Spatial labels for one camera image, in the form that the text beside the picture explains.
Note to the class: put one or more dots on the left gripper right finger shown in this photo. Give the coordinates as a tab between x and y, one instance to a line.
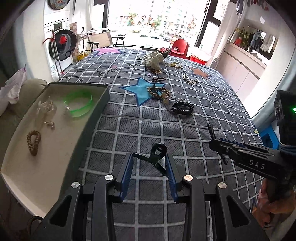
175	174

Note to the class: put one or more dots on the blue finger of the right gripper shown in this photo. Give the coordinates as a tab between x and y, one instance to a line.
221	146

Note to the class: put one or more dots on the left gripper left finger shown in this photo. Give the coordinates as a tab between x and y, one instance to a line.
123	177

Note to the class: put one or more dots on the small black claw clip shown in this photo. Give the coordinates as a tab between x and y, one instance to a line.
158	151

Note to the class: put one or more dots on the dark slim hair clip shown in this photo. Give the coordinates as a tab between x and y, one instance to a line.
158	79

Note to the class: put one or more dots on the white jewelry tray box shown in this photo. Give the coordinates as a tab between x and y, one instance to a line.
38	181

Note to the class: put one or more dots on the blue plastic stool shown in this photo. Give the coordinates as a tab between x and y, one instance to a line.
269	138

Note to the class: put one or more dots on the grey checked bedspread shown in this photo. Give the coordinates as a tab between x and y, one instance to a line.
132	122

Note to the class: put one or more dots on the silver hair clip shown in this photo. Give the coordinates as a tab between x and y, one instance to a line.
185	76

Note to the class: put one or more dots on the red bucket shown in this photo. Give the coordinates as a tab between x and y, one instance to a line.
200	57

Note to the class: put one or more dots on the gold filigree hair clip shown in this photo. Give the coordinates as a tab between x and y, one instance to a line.
154	71

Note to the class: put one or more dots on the red plastic chair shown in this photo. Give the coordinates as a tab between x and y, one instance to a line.
180	49

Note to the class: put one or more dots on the black dotted scrunchie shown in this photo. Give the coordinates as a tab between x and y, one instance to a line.
165	52

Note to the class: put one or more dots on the cream polka dot scrunchie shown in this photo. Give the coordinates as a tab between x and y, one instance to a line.
153	60

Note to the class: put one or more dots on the white bow hair clip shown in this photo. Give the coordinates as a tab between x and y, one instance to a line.
45	113

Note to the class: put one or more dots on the folding beige chair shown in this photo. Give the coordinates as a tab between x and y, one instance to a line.
103	38

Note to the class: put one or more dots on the white plastic bag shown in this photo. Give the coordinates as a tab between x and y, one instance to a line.
10	92

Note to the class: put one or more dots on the white washing machine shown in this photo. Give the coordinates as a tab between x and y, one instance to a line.
59	43

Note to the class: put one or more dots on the beige wall cabinet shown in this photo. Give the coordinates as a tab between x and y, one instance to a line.
240	69

